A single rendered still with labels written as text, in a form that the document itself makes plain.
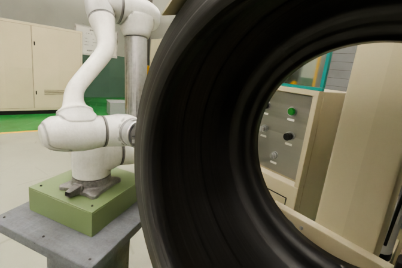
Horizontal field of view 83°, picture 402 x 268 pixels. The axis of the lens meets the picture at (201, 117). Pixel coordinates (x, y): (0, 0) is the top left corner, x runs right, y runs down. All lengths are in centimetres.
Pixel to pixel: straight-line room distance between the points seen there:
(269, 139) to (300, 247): 57
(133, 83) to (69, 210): 56
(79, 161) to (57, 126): 34
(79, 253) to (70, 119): 48
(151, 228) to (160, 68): 23
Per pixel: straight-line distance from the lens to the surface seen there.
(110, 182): 112
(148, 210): 37
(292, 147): 100
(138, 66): 109
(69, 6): 816
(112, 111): 569
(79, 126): 73
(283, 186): 101
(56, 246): 104
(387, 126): 61
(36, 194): 118
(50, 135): 73
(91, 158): 102
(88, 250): 99
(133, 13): 110
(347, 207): 67
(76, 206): 102
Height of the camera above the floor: 130
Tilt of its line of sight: 12 degrees down
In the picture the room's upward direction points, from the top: 6 degrees clockwise
